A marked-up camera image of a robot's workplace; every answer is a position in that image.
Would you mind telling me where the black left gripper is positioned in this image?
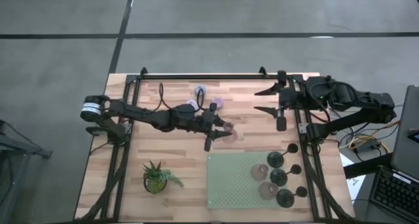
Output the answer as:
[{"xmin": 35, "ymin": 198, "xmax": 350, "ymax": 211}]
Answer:
[{"xmin": 192, "ymin": 102, "xmax": 234, "ymax": 152}]

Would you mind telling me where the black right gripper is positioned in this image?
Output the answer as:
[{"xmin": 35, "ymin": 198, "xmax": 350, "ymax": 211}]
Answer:
[{"xmin": 253, "ymin": 69, "xmax": 308, "ymax": 132}]

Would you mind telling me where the white paper sheet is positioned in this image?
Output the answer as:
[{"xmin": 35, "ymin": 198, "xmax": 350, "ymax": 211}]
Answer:
[{"xmin": 340, "ymin": 153, "xmax": 363, "ymax": 202}]

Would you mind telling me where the grey metal stand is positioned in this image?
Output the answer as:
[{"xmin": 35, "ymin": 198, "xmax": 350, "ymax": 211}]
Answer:
[{"xmin": 0, "ymin": 119, "xmax": 53, "ymax": 160}]

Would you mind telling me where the yellow cable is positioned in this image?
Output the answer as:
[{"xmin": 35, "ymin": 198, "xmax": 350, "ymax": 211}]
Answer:
[{"xmin": 348, "ymin": 119, "xmax": 402, "ymax": 155}]

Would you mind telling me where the black keyboard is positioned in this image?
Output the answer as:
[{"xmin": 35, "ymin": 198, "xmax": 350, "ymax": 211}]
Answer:
[{"xmin": 369, "ymin": 166, "xmax": 419, "ymax": 223}]

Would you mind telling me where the pink ribbed glass candle holder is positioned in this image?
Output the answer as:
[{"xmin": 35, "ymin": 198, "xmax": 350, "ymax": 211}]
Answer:
[
  {"xmin": 250, "ymin": 163, "xmax": 270, "ymax": 182},
  {"xmin": 223, "ymin": 121, "xmax": 239, "ymax": 145},
  {"xmin": 258, "ymin": 181, "xmax": 279, "ymax": 201}
]

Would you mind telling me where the grey laptop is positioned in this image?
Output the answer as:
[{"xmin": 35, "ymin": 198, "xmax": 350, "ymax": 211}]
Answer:
[{"xmin": 391, "ymin": 84, "xmax": 419, "ymax": 181}]

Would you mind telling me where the potted green succulent plant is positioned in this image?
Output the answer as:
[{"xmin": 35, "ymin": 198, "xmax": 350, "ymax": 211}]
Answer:
[{"xmin": 142, "ymin": 160, "xmax": 184, "ymax": 195}]

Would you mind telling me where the small black power box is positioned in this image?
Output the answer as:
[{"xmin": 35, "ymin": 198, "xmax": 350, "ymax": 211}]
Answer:
[{"xmin": 355, "ymin": 140, "xmax": 382, "ymax": 155}]

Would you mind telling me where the green perforated metal shelf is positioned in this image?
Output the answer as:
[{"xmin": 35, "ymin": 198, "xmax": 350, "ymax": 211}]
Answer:
[{"xmin": 206, "ymin": 151, "xmax": 289, "ymax": 210}]

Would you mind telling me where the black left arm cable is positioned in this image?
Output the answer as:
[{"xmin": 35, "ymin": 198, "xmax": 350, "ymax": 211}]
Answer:
[{"xmin": 158, "ymin": 82, "xmax": 206, "ymax": 112}]

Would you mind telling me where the black aluminium table frame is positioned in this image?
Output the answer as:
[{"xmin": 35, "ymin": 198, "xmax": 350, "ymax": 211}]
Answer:
[{"xmin": 75, "ymin": 66, "xmax": 356, "ymax": 223}]

